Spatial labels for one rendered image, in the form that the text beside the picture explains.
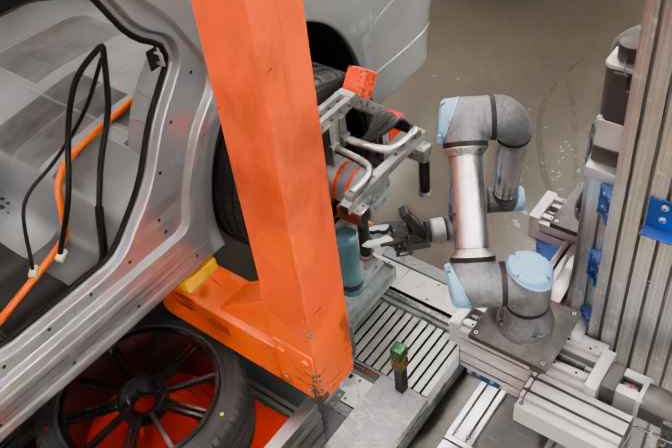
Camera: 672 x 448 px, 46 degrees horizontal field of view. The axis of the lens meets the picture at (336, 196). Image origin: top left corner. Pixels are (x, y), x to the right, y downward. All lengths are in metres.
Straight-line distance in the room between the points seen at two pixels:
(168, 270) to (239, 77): 0.93
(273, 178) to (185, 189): 0.63
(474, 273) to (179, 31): 0.99
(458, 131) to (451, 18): 3.13
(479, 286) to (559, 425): 0.41
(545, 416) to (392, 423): 0.51
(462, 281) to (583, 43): 3.04
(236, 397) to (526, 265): 0.99
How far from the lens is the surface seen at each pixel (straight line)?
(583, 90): 4.49
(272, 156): 1.74
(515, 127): 2.06
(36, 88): 3.06
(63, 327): 2.30
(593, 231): 2.14
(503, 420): 2.76
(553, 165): 3.97
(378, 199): 2.54
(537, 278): 2.02
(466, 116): 2.03
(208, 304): 2.53
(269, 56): 1.62
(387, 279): 3.22
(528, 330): 2.14
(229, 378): 2.56
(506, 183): 2.28
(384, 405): 2.50
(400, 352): 2.34
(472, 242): 2.03
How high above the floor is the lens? 2.53
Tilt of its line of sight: 42 degrees down
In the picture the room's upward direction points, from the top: 8 degrees counter-clockwise
